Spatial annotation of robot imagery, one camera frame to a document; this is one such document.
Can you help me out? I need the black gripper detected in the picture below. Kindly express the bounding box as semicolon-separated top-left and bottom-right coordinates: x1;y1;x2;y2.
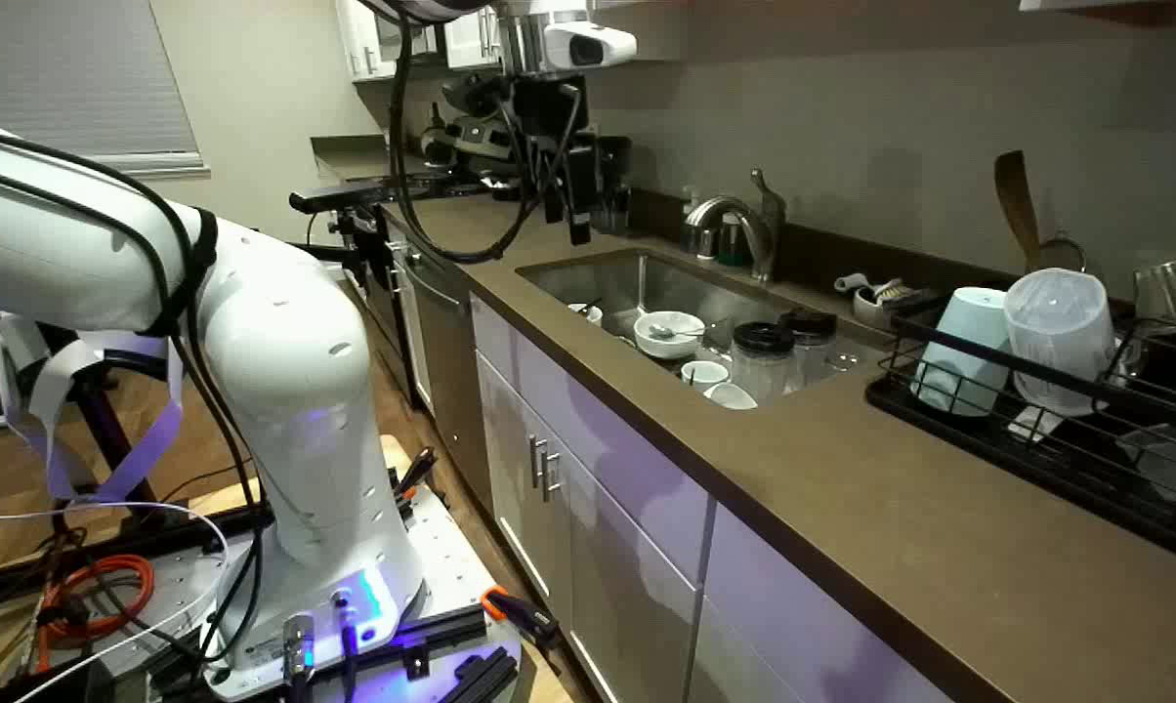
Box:
504;72;596;249

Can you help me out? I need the brushed metal faucet handle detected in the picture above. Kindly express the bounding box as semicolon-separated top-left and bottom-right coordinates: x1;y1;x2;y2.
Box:
747;166;788;255

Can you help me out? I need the stainless steel sink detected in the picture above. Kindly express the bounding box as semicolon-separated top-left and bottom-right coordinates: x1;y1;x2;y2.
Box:
517;246;896;412

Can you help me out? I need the chrome kitchen faucet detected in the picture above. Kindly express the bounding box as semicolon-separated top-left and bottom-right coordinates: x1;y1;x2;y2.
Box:
678;190;785;287

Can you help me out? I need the white bowl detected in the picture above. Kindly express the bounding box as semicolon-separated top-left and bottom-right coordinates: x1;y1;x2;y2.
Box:
630;304;711;363

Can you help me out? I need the stainless steel dishwasher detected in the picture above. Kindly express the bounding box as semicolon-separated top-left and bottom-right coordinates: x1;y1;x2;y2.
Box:
389;231;487;516

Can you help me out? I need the small white cup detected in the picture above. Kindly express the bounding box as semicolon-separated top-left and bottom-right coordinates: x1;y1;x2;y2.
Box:
676;355;733;390

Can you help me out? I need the clear blender cup black lid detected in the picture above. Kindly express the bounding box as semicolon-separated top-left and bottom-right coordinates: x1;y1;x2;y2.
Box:
730;321;804;403
778;304;844;374

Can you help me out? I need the white plate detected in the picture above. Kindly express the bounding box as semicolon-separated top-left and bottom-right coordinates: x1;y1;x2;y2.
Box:
700;374;762;412

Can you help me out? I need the white base cabinet run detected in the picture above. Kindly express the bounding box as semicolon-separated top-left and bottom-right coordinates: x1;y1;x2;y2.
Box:
465;294;959;703

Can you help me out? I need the white dish scrubber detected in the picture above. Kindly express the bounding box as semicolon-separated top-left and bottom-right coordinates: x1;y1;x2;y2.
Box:
829;264;907;300

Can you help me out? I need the small white dish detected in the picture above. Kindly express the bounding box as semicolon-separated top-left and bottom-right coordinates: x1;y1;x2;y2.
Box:
851;285;936;330

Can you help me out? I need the perforated metal mounting table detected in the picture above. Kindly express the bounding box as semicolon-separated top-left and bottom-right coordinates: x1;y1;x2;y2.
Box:
88;432;579;703

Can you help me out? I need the light blue cup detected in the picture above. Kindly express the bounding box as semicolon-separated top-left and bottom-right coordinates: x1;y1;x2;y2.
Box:
910;285;1014;421

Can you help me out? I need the wooden spatula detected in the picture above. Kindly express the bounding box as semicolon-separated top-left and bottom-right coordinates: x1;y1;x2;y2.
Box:
992;147;1087;274

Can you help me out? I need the window blind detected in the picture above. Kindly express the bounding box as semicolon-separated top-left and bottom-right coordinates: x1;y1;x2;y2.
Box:
0;0;209;179

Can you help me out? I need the clear glass bowl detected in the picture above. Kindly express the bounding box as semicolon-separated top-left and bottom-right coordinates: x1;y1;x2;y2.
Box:
1124;246;1176;335

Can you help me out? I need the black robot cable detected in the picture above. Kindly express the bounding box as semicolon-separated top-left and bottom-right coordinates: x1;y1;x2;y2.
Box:
386;11;584;264

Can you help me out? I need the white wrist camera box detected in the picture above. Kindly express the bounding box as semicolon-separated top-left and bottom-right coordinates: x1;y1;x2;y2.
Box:
531;14;642;76

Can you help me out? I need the black camera on stand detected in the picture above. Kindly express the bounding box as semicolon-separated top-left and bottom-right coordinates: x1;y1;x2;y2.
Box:
284;171;415;264

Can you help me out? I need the orange handled clamp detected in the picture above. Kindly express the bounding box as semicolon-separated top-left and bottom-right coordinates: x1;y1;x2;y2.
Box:
479;583;567;650
389;446;441;509

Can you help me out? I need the white strap band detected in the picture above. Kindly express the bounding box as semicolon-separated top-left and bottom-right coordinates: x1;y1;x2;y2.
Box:
0;307;186;509

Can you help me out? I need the black wire dish rack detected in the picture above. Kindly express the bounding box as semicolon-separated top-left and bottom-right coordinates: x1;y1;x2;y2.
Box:
864;287;1176;575

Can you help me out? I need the orange cable coil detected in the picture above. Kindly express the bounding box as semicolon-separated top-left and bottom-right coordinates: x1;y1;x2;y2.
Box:
32;550;165;674

